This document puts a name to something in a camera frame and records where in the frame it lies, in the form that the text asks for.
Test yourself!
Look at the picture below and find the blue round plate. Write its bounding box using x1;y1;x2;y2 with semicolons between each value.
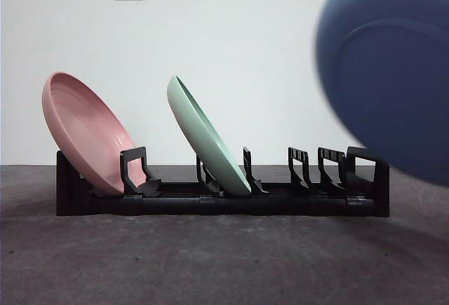
315;0;449;188

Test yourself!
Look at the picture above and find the pink round plate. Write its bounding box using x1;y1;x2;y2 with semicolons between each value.
41;71;147;196

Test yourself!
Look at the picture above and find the black plastic dish rack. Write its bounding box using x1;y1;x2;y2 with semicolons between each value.
55;145;391;219

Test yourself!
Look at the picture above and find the green round plate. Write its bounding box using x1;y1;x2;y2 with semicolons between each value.
166;74;253;196

